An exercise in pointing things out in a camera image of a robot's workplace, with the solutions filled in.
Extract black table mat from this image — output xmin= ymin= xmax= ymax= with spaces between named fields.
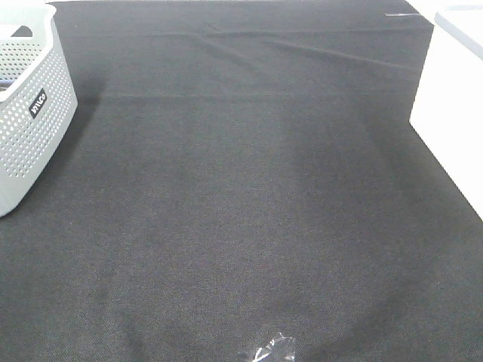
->
xmin=1 ymin=1 xmax=482 ymax=361

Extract clear tape piece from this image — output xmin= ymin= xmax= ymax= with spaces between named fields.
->
xmin=237 ymin=333 xmax=296 ymax=362

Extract white box at right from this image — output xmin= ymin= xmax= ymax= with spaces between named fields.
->
xmin=409 ymin=1 xmax=482 ymax=216

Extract grey perforated plastic basket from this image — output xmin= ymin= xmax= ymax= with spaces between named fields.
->
xmin=1 ymin=1 xmax=78 ymax=216

